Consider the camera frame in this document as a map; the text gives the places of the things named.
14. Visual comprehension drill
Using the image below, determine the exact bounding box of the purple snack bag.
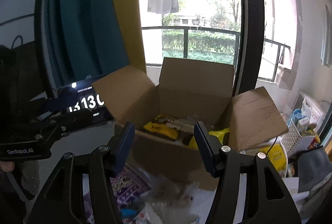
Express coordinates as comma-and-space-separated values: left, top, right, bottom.
82, 166, 151, 223

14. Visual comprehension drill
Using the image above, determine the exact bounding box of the yellow packet beside box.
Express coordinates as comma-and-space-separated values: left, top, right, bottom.
259, 143, 288, 178

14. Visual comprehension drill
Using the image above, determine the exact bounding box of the black tablet showing clock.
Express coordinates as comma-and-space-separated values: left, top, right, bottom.
57, 75, 114, 127

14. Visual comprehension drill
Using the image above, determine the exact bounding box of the brown cardboard box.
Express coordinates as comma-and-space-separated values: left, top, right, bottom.
93, 58, 288, 190

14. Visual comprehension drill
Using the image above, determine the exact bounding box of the white plastic basket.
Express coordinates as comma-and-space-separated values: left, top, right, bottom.
281, 119, 320, 158

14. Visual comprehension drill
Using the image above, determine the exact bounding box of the white plastic snack bag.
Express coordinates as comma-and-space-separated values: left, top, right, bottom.
140, 175, 203, 223

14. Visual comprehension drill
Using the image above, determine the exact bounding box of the yellow snack bag in box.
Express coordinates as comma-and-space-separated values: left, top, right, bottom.
143, 115, 179, 141

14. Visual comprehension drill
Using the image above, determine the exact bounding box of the grey cloth bag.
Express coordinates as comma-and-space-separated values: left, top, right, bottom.
297, 146, 331, 193

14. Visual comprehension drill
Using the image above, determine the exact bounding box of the white air conditioner unit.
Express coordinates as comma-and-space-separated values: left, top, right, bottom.
293, 90, 326, 125

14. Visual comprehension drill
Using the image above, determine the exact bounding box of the teal curtain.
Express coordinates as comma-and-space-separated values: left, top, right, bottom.
38, 0, 129, 90

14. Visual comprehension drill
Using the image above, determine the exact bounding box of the black balcony railing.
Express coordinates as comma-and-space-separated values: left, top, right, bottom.
142, 26, 291, 82

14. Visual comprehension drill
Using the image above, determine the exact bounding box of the yellow curtain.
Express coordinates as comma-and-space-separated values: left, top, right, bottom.
113, 0, 146, 72

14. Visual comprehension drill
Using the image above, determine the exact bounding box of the black window frame post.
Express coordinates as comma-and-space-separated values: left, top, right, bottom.
233, 0, 265, 96

